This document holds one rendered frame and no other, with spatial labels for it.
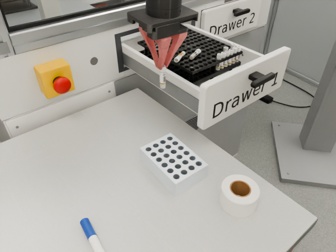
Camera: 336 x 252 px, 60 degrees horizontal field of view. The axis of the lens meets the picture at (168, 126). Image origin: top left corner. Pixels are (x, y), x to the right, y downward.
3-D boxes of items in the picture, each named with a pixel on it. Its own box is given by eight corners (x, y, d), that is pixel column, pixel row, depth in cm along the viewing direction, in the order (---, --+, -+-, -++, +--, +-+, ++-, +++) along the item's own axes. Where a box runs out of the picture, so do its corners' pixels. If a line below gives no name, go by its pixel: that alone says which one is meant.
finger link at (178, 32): (131, 66, 53) (129, 14, 47) (162, 56, 57) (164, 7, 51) (153, 82, 49) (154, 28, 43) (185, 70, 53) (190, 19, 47)
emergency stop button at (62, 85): (74, 91, 68) (70, 76, 66) (57, 97, 66) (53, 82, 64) (68, 86, 70) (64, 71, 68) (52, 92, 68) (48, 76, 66)
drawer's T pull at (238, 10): (250, 12, 99) (251, 8, 98) (235, 17, 96) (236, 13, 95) (242, 10, 102) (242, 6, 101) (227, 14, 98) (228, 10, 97)
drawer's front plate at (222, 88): (280, 86, 77) (291, 47, 70) (202, 131, 63) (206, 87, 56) (275, 84, 78) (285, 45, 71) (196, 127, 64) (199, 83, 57)
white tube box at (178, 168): (207, 177, 60) (208, 164, 58) (175, 197, 56) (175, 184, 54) (170, 144, 68) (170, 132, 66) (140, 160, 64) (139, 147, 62)
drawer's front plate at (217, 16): (256, 25, 112) (262, -5, 105) (202, 45, 98) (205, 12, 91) (253, 24, 113) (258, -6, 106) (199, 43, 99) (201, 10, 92)
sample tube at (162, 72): (167, 87, 56) (167, 66, 53) (162, 89, 55) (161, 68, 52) (163, 84, 57) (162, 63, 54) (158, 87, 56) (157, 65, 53)
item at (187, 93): (272, 81, 76) (278, 59, 73) (202, 118, 64) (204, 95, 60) (174, 35, 101) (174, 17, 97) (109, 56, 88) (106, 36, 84)
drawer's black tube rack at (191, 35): (238, 73, 79) (242, 51, 75) (191, 95, 70) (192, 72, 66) (184, 46, 92) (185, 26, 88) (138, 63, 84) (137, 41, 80)
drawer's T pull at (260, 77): (275, 78, 65) (276, 72, 64) (253, 89, 61) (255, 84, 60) (261, 72, 67) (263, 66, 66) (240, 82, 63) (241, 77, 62)
